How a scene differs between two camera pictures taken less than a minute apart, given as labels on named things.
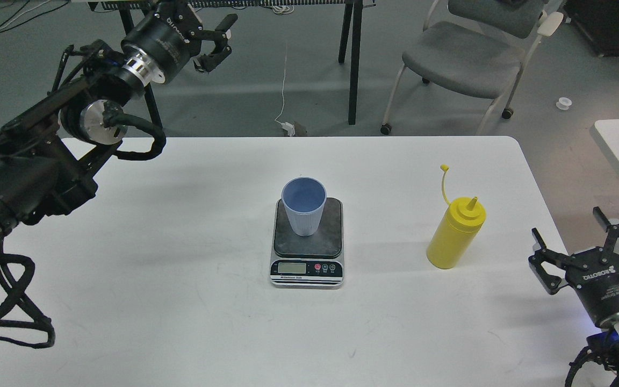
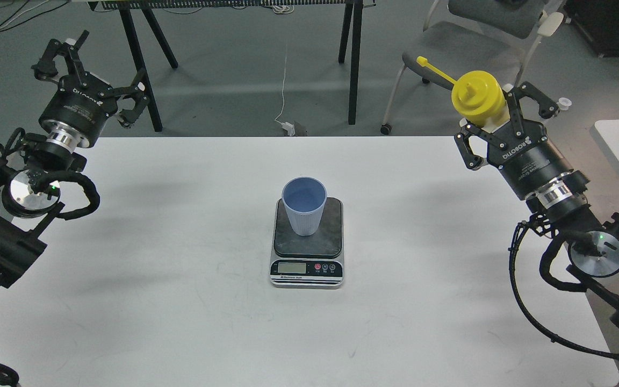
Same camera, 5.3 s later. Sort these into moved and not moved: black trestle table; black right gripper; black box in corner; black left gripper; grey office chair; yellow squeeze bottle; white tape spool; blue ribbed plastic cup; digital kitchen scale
Moved: yellow squeeze bottle; black right gripper; black left gripper
Not moved: black box in corner; grey office chair; white tape spool; blue ribbed plastic cup; black trestle table; digital kitchen scale
